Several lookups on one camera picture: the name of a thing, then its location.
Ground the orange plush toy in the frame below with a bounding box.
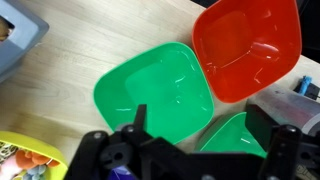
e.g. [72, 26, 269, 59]
[15, 150, 59, 170]

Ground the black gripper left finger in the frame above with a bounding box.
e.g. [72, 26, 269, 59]
[134, 104, 147, 131]

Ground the leopard print plush toy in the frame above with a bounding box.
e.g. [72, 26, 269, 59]
[0, 142, 18, 164]

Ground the silver metal cylinder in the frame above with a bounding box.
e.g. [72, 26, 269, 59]
[247, 85, 320, 136]

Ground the grey plastic container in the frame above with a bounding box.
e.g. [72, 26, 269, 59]
[0, 0, 49, 82]

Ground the yellow plastic bowl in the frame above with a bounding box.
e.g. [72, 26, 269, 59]
[0, 131, 68, 180]

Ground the grey blue plush toy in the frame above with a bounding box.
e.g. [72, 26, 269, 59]
[22, 165, 46, 180]

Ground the pink plush toy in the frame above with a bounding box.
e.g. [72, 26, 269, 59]
[0, 156, 22, 180]

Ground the green plastic bowl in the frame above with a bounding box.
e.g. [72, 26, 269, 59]
[93, 42, 214, 144]
[195, 112, 266, 157]

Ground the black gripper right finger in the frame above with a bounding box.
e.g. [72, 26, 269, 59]
[245, 104, 279, 151]

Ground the red plastic bowl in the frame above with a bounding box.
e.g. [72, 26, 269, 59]
[192, 0, 302, 103]

